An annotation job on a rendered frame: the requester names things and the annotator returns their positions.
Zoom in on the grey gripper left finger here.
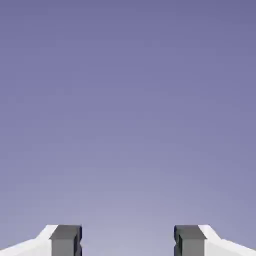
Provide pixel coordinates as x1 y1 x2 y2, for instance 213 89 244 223
0 224 83 256

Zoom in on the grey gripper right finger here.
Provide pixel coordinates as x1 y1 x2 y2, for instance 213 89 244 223
173 224 256 256

